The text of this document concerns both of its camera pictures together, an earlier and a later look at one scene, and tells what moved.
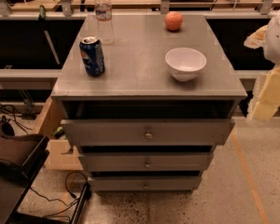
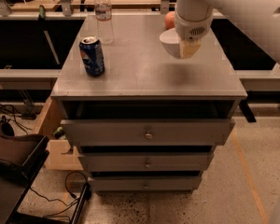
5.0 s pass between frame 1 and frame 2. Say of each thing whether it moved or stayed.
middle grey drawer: stayed
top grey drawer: stayed
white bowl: moved
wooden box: stayed
